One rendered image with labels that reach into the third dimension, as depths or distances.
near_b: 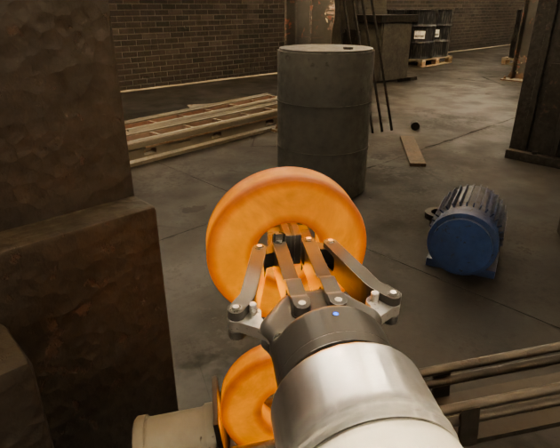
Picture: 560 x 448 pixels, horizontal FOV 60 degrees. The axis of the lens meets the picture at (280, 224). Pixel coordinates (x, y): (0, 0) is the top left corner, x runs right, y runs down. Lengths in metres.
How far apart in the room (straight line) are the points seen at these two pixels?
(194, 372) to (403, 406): 1.49
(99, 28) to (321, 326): 0.48
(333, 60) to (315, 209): 2.39
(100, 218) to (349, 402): 0.46
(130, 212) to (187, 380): 1.10
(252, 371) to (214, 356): 1.23
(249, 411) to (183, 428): 0.07
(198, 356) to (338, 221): 1.36
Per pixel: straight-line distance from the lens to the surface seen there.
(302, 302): 0.33
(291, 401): 0.26
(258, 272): 0.38
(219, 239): 0.44
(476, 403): 0.62
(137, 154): 3.87
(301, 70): 2.85
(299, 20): 4.63
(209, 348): 1.80
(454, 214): 2.13
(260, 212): 0.43
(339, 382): 0.25
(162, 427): 0.59
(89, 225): 0.63
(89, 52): 0.65
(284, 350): 0.30
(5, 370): 0.55
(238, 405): 0.56
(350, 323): 0.29
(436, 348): 1.86
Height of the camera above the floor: 1.11
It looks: 24 degrees down
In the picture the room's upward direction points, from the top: straight up
